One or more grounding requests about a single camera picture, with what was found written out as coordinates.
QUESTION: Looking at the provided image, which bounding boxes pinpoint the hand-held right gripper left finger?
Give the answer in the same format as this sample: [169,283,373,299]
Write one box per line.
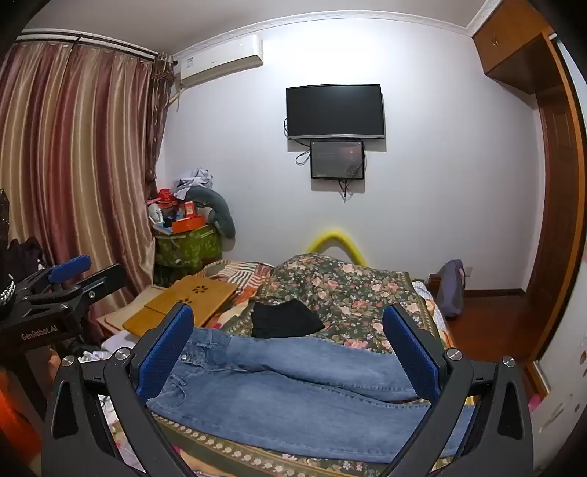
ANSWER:
[41,303,203,477]

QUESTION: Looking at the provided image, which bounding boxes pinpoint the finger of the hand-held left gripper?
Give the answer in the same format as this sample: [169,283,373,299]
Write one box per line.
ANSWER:
[16,254,92,306]
[61,263,128,317]

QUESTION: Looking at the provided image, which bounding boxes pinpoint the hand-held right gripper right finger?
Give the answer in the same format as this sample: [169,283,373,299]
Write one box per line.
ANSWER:
[382,303,536,477]

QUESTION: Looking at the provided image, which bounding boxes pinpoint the blue denim pants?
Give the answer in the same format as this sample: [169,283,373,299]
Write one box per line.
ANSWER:
[146,327,475,464]

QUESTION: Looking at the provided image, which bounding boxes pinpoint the orange yellow blanket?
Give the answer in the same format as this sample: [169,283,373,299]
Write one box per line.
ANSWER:
[413,280,456,354]

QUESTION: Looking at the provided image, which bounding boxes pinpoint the light wooden board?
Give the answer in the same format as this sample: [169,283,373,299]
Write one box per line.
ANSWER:
[97,284,166,340]

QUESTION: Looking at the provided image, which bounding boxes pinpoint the wooden laptop table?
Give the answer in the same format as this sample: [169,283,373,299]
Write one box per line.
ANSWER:
[123,274,239,338]

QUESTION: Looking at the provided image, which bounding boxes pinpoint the purple backpack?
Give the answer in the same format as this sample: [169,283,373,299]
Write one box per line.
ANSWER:
[435,259,466,319]

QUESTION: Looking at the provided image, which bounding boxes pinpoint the floral blanket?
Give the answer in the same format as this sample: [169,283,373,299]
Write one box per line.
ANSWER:
[151,254,459,477]

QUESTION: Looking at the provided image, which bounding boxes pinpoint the green fabric storage box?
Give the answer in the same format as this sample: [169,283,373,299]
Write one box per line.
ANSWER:
[153,224,223,271]

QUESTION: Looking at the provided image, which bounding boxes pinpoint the orange box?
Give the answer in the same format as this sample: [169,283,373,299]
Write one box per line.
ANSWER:
[172,215,207,234]

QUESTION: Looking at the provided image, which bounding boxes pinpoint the striped pink curtain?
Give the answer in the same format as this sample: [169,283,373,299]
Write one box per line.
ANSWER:
[0,43,159,317]

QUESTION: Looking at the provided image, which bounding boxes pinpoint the striped orange white cloth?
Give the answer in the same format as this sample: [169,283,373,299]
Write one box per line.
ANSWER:
[215,261,276,301]

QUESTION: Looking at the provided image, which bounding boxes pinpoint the black cloth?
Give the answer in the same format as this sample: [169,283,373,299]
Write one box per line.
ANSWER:
[251,300,325,340]

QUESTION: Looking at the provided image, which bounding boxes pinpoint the white crumpled cloth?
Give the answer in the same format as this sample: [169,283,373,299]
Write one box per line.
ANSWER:
[173,168,215,193]

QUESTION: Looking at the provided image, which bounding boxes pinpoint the grey long pillow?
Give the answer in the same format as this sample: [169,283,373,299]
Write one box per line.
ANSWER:
[183,186,237,239]

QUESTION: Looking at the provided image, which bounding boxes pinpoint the yellow foam tube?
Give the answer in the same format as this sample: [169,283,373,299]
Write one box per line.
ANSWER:
[306,226,366,266]

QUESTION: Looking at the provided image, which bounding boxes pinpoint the white cabinet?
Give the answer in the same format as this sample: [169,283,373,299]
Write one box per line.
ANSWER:
[532,339,587,477]

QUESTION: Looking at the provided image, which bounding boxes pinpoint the brown patterned curtain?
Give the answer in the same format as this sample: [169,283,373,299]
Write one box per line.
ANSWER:
[146,52,179,193]

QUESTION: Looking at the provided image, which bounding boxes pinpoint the small black monitor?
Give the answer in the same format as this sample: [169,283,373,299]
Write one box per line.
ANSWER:
[310,140,365,181]

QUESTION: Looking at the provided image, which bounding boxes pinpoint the wooden door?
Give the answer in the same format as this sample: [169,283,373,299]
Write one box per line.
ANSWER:
[523,28,587,368]

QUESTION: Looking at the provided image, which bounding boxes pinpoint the white air conditioner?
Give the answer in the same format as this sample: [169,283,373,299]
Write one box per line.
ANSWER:
[173,34,266,88]

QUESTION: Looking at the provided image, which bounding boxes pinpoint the wooden overhead cabinet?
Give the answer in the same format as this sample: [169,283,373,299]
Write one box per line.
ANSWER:
[472,0,558,95]

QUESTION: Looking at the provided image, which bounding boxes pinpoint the black wall television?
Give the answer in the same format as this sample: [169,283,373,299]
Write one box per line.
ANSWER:
[285,84,386,141]

